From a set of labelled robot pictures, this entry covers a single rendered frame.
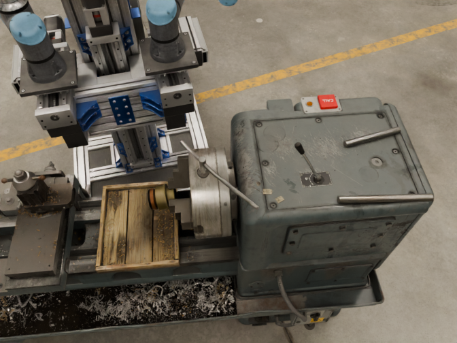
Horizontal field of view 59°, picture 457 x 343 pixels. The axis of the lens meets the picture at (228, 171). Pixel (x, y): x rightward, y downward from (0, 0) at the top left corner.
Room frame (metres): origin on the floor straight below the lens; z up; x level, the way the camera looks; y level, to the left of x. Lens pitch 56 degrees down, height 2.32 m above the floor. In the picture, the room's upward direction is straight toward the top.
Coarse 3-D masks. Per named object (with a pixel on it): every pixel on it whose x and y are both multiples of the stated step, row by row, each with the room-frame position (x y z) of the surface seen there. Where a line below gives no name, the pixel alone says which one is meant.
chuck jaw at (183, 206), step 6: (186, 198) 0.71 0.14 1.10; (174, 204) 0.68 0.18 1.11; (180, 204) 0.68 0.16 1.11; (186, 204) 0.68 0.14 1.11; (174, 210) 0.67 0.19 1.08; (180, 210) 0.66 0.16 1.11; (186, 210) 0.66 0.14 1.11; (180, 216) 0.64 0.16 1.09; (186, 216) 0.63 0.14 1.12; (186, 222) 0.61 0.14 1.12; (192, 222) 0.61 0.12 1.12; (186, 228) 0.60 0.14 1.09; (192, 228) 0.60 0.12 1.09; (198, 228) 0.59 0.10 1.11
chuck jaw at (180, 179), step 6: (180, 156) 0.83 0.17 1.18; (186, 156) 0.83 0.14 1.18; (180, 162) 0.80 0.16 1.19; (186, 162) 0.80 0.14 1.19; (180, 168) 0.79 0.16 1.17; (186, 168) 0.79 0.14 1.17; (174, 174) 0.77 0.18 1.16; (180, 174) 0.77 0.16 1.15; (186, 174) 0.77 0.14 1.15; (168, 180) 0.76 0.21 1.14; (174, 180) 0.76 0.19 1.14; (180, 180) 0.76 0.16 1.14; (186, 180) 0.76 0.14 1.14; (168, 186) 0.74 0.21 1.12; (174, 186) 0.74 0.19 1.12; (180, 186) 0.74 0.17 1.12; (186, 186) 0.75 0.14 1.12
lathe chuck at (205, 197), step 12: (192, 156) 0.80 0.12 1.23; (204, 156) 0.80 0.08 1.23; (192, 168) 0.74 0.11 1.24; (216, 168) 0.74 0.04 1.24; (192, 180) 0.70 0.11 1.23; (204, 180) 0.70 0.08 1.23; (216, 180) 0.70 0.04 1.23; (192, 192) 0.66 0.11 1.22; (204, 192) 0.67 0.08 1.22; (216, 192) 0.67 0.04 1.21; (192, 204) 0.63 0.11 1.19; (204, 204) 0.63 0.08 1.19; (216, 204) 0.64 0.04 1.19; (192, 216) 0.61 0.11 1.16; (204, 216) 0.61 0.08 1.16; (216, 216) 0.61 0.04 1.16; (204, 228) 0.59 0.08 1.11; (216, 228) 0.59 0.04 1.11
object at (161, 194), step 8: (152, 192) 0.73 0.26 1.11; (160, 192) 0.72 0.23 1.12; (168, 192) 0.73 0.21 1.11; (176, 192) 0.76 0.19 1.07; (152, 200) 0.70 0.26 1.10; (160, 200) 0.70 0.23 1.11; (168, 200) 0.71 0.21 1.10; (152, 208) 0.69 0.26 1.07; (160, 208) 0.69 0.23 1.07; (168, 208) 0.68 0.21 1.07
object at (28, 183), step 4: (28, 172) 0.78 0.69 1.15; (32, 172) 0.80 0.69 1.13; (28, 176) 0.77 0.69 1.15; (24, 180) 0.75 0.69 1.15; (28, 180) 0.75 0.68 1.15; (32, 180) 0.76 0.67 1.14; (36, 180) 0.77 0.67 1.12; (16, 184) 0.74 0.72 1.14; (20, 184) 0.74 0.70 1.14; (24, 184) 0.74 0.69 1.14; (28, 184) 0.74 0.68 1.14; (32, 184) 0.75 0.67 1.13; (16, 188) 0.73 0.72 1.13; (20, 188) 0.73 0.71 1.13; (24, 188) 0.73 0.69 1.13; (28, 188) 0.73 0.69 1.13
